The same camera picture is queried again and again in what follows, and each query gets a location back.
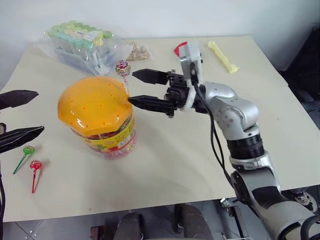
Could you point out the clear bag of nuts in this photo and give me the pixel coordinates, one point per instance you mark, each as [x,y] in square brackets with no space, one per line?
[138,52]

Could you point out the clear plastic lollipop jar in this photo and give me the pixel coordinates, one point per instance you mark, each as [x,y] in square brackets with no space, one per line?
[115,145]

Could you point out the yellow tube packet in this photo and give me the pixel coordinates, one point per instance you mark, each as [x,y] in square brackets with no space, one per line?
[223,57]

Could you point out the metal table clamp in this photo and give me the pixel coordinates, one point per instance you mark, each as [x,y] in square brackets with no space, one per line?
[233,215]

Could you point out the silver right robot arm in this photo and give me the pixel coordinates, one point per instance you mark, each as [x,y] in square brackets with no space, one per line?
[237,110]

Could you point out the green wrapped lollipop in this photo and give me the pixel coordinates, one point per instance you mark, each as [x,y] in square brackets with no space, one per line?
[28,150]

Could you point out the red white packet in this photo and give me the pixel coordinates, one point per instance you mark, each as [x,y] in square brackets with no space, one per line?
[178,50]

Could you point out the red wrapped lollipop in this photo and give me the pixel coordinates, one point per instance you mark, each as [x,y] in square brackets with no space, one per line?
[35,165]

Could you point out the orange perforated jar lid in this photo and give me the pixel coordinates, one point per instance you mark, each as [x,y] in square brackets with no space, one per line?
[92,102]

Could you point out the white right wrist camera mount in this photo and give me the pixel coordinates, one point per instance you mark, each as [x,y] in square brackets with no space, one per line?
[191,53]

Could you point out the dark rounded shape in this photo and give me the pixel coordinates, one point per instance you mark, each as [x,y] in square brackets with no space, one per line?
[131,226]
[193,222]

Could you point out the plastic bag of tubes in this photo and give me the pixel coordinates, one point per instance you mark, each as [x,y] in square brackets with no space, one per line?
[82,45]

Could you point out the pink wrapped lollipop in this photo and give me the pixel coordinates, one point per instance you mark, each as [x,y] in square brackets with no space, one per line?
[123,68]

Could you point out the grey sneaker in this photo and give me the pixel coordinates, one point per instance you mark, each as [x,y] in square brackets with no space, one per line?
[306,200]

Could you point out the brown block under table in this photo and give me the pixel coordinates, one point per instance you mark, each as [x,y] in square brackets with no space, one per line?
[98,233]

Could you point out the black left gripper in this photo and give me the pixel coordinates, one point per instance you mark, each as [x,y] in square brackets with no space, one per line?
[2,128]

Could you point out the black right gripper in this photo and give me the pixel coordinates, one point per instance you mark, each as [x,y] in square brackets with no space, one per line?
[178,93]

